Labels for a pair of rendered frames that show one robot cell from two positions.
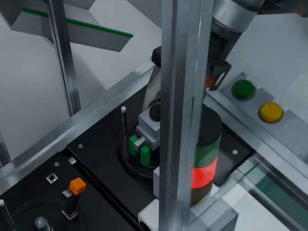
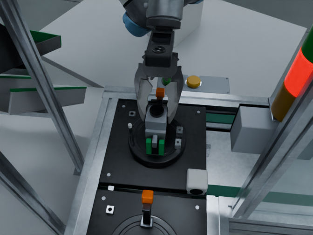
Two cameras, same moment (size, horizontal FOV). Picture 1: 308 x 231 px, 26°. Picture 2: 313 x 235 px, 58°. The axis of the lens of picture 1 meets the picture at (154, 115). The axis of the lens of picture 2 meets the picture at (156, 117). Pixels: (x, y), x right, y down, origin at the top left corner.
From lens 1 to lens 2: 61 cm
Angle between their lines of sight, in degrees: 24
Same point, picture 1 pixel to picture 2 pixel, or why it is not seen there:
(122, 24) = not seen: hidden behind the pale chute
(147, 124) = (156, 122)
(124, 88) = (102, 123)
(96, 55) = not seen: hidden behind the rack
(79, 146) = (108, 175)
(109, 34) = (74, 90)
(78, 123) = (92, 163)
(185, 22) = not seen: outside the picture
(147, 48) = (86, 100)
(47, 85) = (42, 159)
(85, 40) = (63, 102)
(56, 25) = (47, 90)
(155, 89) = (144, 97)
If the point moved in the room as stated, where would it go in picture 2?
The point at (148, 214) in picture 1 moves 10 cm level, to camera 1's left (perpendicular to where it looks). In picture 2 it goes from (193, 181) to (158, 212)
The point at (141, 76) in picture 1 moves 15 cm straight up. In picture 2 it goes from (106, 110) to (97, 70)
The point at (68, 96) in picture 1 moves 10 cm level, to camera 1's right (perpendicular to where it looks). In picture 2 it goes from (73, 149) to (108, 126)
